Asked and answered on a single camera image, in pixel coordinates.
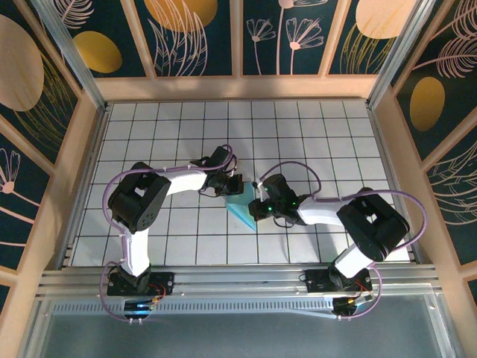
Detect light blue paper sheet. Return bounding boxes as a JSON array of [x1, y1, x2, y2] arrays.
[[225, 181, 259, 232]]

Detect aluminium side rail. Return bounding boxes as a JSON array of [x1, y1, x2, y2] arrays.
[[367, 104, 424, 264], [55, 102, 113, 269]]

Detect aluminium corner post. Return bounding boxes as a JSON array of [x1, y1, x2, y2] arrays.
[[31, 0, 109, 111], [367, 0, 439, 109]]

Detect white grid mat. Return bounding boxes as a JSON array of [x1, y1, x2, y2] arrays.
[[70, 100, 414, 266]]

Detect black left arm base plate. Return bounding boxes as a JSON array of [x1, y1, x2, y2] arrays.
[[107, 271, 175, 298]]

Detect aluminium mounting rail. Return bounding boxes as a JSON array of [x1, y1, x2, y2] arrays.
[[35, 263, 443, 305]]

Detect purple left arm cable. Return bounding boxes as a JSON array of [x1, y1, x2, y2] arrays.
[[97, 143, 239, 324]]

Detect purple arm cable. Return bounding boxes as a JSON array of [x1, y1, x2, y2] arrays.
[[97, 143, 239, 324], [256, 160, 428, 321]]

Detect slotted grey cable duct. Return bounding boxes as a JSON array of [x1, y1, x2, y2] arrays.
[[51, 300, 336, 315]]

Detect grey frosted panel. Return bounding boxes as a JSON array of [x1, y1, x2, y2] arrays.
[[22, 294, 459, 358]]

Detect small controller board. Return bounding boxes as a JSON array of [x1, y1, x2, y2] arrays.
[[124, 298, 157, 313], [332, 296, 375, 311]]

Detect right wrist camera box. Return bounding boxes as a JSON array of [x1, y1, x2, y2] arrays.
[[253, 180, 270, 201]]

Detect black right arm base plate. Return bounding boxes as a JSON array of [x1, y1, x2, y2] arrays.
[[305, 268, 373, 294]]

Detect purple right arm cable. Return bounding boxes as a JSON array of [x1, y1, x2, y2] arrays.
[[256, 160, 428, 321]]

